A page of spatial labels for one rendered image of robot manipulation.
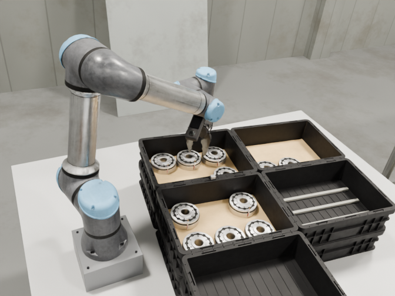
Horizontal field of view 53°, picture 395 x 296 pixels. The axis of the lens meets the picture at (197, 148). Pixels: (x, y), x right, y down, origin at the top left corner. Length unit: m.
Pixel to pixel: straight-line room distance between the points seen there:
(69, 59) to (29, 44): 2.76
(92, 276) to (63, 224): 0.33
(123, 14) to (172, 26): 0.43
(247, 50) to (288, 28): 0.56
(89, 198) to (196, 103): 0.43
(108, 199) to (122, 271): 0.28
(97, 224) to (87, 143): 0.24
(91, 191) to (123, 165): 0.63
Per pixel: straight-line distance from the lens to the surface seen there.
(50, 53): 3.92
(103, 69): 1.02
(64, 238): 1.55
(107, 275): 1.36
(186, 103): 1.19
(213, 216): 1.43
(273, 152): 1.79
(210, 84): 1.42
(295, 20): 4.95
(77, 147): 1.23
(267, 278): 1.29
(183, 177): 1.57
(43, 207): 1.68
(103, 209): 1.19
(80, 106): 1.16
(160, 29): 3.48
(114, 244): 1.30
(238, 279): 1.27
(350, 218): 1.43
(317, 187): 1.67
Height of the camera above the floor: 1.84
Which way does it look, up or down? 36 degrees down
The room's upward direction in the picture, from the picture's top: 6 degrees clockwise
